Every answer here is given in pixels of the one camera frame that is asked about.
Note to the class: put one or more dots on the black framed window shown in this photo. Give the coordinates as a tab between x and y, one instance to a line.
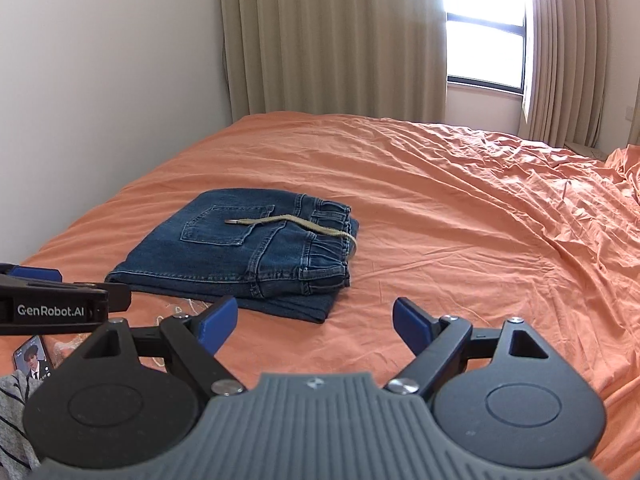
487	25

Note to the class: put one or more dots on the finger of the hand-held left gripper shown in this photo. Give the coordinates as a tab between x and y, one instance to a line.
118	296
39	274

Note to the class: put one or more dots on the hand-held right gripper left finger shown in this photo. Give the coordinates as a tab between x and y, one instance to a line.
219	326

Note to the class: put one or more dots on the beige pleated curtain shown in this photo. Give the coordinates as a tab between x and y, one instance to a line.
585	50
330	35

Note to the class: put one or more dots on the grey striped cloth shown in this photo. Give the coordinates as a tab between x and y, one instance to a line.
15	425

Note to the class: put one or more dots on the smartphone with lit screen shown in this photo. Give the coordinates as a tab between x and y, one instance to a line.
33	358

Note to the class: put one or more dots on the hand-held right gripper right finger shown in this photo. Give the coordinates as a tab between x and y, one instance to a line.
411	326

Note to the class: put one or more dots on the orange bed sheet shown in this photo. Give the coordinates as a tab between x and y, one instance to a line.
450	200

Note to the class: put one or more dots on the blue denim pants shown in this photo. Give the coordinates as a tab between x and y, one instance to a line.
215	242

